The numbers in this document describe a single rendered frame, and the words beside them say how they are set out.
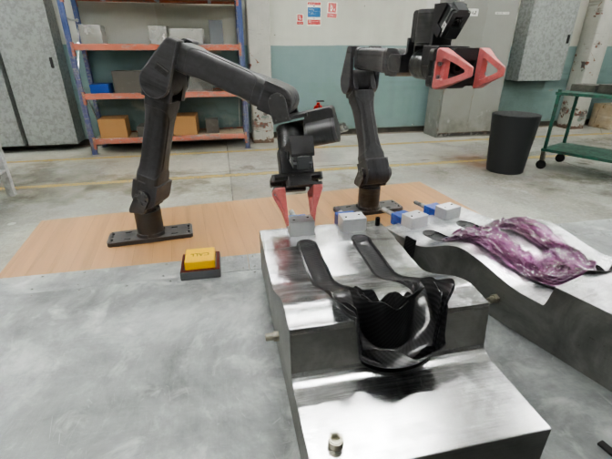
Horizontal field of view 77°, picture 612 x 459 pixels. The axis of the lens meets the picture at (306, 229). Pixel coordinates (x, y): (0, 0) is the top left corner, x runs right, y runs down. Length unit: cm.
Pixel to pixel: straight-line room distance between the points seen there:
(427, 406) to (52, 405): 48
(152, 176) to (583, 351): 86
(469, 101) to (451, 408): 627
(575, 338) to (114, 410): 64
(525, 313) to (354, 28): 582
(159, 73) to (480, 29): 598
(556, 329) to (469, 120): 610
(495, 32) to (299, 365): 645
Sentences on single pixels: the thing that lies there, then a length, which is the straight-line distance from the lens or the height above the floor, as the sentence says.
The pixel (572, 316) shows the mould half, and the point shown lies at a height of 88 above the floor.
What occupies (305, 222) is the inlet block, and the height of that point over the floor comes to 92.
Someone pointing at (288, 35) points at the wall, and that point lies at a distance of 608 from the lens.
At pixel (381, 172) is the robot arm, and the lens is 107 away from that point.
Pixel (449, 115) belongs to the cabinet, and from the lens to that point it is 650.
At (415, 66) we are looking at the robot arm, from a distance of 87.
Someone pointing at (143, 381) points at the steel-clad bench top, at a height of 80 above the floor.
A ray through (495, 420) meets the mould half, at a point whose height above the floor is 86.
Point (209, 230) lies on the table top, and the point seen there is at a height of 80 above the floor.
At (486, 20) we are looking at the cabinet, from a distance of 665.
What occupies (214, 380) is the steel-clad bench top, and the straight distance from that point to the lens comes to 60.
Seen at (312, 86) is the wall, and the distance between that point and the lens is 616.
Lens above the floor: 122
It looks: 25 degrees down
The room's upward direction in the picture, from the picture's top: straight up
